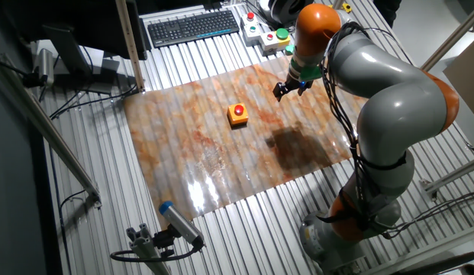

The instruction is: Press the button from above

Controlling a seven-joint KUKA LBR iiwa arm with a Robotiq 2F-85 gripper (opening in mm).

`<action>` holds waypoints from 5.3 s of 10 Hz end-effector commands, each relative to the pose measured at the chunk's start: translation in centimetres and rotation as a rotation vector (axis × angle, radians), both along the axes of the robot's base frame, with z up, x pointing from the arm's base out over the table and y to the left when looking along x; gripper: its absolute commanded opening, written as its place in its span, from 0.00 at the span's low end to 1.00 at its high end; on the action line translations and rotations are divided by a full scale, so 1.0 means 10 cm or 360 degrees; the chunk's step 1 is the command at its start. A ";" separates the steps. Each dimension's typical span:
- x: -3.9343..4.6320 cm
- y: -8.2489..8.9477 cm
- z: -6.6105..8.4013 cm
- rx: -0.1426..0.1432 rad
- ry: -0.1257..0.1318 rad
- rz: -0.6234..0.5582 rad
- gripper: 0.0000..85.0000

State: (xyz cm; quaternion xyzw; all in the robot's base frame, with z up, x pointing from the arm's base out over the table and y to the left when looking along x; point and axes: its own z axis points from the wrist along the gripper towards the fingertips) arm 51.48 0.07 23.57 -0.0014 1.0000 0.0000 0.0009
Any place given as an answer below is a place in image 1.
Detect silver camera on bracket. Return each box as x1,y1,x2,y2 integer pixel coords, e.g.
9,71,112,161
37,48,56,87

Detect black computer monitor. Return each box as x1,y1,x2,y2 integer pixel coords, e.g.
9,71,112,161
2,0,148,95

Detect black camera cable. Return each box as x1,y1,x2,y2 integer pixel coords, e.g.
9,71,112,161
109,244,203,263

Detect silver camera with blue cap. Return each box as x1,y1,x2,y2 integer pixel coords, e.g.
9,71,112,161
158,200,205,249

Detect brown cardboard panel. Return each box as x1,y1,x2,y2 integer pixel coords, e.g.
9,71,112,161
442,45,474,123

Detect long diagonal aluminium bar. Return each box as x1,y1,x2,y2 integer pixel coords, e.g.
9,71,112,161
0,53,103,209

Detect beige upright frame bar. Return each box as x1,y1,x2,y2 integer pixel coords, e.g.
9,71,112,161
114,0,146,94

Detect orange box with red button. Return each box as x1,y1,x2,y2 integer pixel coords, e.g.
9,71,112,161
226,102,250,129

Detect slanted aluminium frame post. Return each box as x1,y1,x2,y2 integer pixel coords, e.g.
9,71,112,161
419,3,474,72

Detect long aluminium edge bar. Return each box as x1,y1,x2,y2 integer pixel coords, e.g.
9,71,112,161
358,225,474,275

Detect aluminium frame bar with bracket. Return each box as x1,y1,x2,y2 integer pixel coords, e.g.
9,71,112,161
419,156,474,202

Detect black monitor cables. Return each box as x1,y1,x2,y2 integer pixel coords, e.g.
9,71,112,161
49,83,138,120

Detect grey yellow box green button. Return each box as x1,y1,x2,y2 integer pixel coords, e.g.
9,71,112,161
258,27,292,57

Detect marble pattern plastic mat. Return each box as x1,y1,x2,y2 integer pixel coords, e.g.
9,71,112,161
123,56,369,230

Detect black cable bundle on arm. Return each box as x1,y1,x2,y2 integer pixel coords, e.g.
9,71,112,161
320,21,379,230

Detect person in dark clothes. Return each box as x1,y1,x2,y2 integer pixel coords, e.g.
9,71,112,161
372,0,402,28

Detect aluminium profile camera stand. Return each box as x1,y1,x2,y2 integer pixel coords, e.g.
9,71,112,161
125,223,173,275

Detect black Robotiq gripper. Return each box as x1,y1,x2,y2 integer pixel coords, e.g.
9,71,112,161
272,74,314,102

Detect thin black floor cable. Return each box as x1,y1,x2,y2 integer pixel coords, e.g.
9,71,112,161
59,189,87,275

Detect black cables from robot base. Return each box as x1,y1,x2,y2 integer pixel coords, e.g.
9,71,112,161
385,190,474,238

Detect black computer keyboard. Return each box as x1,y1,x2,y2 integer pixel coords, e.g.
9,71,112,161
147,9,240,49

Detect black round device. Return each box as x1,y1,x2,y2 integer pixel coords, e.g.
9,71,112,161
259,0,316,26

